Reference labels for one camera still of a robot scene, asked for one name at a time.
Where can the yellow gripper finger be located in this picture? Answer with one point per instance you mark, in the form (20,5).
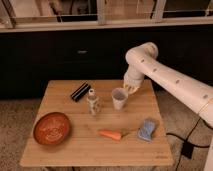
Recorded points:
(125,85)
(133,89)

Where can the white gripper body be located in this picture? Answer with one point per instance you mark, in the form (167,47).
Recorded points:
(133,77)

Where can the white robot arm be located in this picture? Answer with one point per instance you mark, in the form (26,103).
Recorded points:
(194,94)

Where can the small clear glass bottle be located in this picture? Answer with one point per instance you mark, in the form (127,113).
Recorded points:
(93,102)

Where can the white paper cup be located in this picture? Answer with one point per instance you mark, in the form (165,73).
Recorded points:
(119,97)

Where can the black rectangular box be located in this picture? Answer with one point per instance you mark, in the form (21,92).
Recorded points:
(80,92)

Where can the wooden table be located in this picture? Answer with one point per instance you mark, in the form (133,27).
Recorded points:
(85,147)

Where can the blue sponge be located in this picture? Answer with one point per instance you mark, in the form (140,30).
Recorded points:
(146,130)

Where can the orange carrot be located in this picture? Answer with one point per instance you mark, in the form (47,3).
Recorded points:
(111,134)

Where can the black power adapter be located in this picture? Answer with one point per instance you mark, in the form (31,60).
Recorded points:
(187,149)

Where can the orange ceramic bowl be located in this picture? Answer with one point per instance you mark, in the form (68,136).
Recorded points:
(52,129)

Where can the dark cabinet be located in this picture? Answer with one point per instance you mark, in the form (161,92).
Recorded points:
(29,60)

